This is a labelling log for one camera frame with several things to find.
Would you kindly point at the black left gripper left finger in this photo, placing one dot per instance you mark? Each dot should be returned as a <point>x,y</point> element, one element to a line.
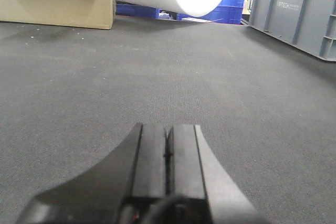
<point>131,177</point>

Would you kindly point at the grey plastic crate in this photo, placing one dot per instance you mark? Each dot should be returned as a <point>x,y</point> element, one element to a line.
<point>308,25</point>

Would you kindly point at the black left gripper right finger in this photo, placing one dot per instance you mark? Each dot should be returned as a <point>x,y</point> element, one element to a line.
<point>196,173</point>

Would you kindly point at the blue stacked plastic bins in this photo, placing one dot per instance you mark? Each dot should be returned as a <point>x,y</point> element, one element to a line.
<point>227,12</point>

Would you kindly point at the dark grey table mat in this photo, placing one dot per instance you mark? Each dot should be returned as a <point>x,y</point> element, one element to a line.
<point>267,110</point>

